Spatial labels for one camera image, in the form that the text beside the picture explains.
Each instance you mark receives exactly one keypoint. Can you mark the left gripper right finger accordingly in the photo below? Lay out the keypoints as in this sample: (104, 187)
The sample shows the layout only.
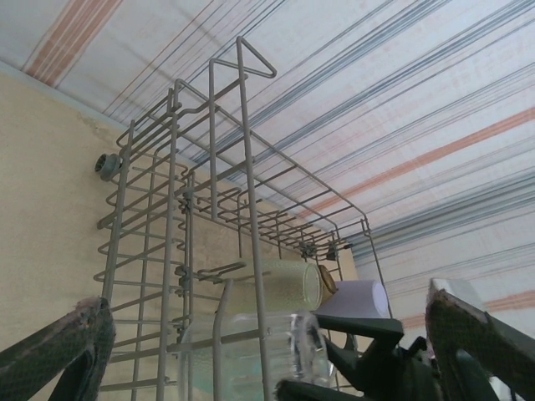
(472, 355)

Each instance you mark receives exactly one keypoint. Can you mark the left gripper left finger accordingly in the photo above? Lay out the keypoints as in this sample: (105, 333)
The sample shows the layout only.
(54, 359)

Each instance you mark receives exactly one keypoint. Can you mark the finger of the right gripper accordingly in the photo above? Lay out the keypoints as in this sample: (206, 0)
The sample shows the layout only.
(359, 330)
(322, 392)

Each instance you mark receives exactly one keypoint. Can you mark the lavender plastic cup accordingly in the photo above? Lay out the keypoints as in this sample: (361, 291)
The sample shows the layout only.
(359, 298)

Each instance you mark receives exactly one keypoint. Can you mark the clear faceted plastic cup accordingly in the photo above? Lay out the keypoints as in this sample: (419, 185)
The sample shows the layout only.
(284, 346)

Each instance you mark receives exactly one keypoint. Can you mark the pale green plastic cup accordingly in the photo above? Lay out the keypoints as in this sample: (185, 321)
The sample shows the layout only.
(288, 288)

